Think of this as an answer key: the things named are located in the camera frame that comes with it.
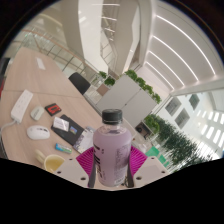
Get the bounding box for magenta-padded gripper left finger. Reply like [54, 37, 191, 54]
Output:
[54, 146, 98, 189]

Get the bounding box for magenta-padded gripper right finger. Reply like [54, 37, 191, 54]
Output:
[125, 145, 170, 189]

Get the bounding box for lilac drink bottle black cap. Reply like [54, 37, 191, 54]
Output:
[92, 108, 133, 188]

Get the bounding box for cream yellow mug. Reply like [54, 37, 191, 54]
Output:
[34, 149, 66, 174]

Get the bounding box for small teal tube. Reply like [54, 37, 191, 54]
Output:
[54, 142, 73, 155]

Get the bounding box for tall green plant hedge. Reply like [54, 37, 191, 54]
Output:
[143, 113, 214, 169]

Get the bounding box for white card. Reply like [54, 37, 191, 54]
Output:
[52, 116, 70, 133]

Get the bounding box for white computer mouse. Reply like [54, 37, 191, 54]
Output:
[26, 124, 51, 141]

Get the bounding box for small red black case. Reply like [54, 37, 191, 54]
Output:
[44, 102, 63, 117]

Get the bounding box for small white oval device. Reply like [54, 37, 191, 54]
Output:
[29, 105, 45, 122]

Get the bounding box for white cabinet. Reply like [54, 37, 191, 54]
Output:
[95, 74, 158, 129]

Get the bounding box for white power strip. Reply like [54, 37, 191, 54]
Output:
[0, 89, 34, 133]

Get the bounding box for low green cabinet plants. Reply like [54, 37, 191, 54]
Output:
[123, 68, 163, 105]

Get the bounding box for black chair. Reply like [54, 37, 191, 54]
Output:
[68, 72, 92, 96]

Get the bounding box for brown planter with plants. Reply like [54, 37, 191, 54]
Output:
[95, 70, 117, 97]

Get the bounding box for white paper sheet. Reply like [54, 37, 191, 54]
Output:
[35, 57, 47, 71]

